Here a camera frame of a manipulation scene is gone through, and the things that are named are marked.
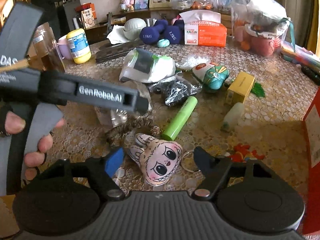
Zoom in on white round bowl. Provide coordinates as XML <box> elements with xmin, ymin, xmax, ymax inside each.
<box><xmin>123</xmin><ymin>18</ymin><xmax>146</xmax><ymax>41</ymax></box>

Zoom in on left hand black glove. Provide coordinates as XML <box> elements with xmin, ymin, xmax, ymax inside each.
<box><xmin>0</xmin><ymin>104</ymin><xmax>66</xmax><ymax>181</ymax></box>

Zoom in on black patterned wallet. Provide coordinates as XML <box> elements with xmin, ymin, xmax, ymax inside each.
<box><xmin>95</xmin><ymin>40</ymin><xmax>145</xmax><ymax>63</ymax></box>

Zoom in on red orange small toy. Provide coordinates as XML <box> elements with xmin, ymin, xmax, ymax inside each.
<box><xmin>229</xmin><ymin>144</ymin><xmax>265</xmax><ymax>163</ymax></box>

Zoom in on blue dumbbell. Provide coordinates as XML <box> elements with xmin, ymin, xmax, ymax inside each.
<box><xmin>139</xmin><ymin>20</ymin><xmax>168</xmax><ymax>45</ymax></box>
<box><xmin>163</xmin><ymin>20</ymin><xmax>184</xmax><ymax>44</ymax></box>

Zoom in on black remote control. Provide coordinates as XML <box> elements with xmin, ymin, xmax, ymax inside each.
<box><xmin>301</xmin><ymin>66</ymin><xmax>320</xmax><ymax>86</ymax></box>

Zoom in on orange white tissue pack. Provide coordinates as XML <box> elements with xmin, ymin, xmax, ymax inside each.
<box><xmin>180</xmin><ymin>10</ymin><xmax>227</xmax><ymax>47</ymax></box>

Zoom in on white small bottle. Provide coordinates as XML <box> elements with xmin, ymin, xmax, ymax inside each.
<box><xmin>221</xmin><ymin>102</ymin><xmax>245</xmax><ymax>132</ymax></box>

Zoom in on blue dumbbell right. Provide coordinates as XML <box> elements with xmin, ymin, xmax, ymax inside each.
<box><xmin>163</xmin><ymin>20</ymin><xmax>184</xmax><ymax>44</ymax></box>

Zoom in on black item clear bag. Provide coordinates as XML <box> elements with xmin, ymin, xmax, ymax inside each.
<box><xmin>147</xmin><ymin>75</ymin><xmax>202</xmax><ymax>107</ymax></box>

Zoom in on colourful pen case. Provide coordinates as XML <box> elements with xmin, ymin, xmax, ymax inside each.
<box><xmin>281</xmin><ymin>41</ymin><xmax>319</xmax><ymax>73</ymax></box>

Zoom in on yellow white bottle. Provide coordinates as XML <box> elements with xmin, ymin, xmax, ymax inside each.
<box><xmin>66</xmin><ymin>28</ymin><xmax>92</xmax><ymax>64</ymax></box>

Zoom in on teal green plush pouch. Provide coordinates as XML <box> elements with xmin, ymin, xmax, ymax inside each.
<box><xmin>192</xmin><ymin>62</ymin><xmax>229</xmax><ymax>93</ymax></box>

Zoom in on red white cardboard box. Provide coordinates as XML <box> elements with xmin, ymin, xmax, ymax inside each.
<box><xmin>303</xmin><ymin>92</ymin><xmax>320</xmax><ymax>235</ymax></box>

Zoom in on cartoon face plush keychain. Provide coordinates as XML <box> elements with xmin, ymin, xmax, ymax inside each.
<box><xmin>127</xmin><ymin>133</ymin><xmax>183</xmax><ymax>186</ymax></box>

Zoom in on clear bag pink toys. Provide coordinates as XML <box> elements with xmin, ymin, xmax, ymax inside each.
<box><xmin>230</xmin><ymin>0</ymin><xmax>296</xmax><ymax>57</ymax></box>

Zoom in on white green plastic bag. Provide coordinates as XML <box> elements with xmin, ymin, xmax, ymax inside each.
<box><xmin>119</xmin><ymin>48</ymin><xmax>176</xmax><ymax>83</ymax></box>

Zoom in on green cylinder tube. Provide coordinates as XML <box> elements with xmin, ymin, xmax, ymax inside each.
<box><xmin>162</xmin><ymin>96</ymin><xmax>198</xmax><ymax>141</ymax></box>

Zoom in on clear white beads bag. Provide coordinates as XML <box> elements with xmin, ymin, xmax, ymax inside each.
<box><xmin>176</xmin><ymin>54</ymin><xmax>210</xmax><ymax>70</ymax></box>

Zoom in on green tassel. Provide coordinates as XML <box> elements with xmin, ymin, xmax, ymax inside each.
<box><xmin>251</xmin><ymin>82</ymin><xmax>265</xmax><ymax>98</ymax></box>

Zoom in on yellow cardboard box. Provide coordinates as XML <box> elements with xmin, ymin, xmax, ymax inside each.
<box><xmin>225</xmin><ymin>72</ymin><xmax>255</xmax><ymax>106</ymax></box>

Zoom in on teal small round case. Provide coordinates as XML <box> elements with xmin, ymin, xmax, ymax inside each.
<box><xmin>157</xmin><ymin>38</ymin><xmax>170</xmax><ymax>48</ymax></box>

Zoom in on leopard hair scrunchie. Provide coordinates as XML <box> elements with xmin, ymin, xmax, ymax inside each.
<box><xmin>105</xmin><ymin>116</ymin><xmax>162</xmax><ymax>147</ymax></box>

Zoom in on blue dumbbell left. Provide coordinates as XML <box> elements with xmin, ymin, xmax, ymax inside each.
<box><xmin>139</xmin><ymin>20</ymin><xmax>168</xmax><ymax>45</ymax></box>

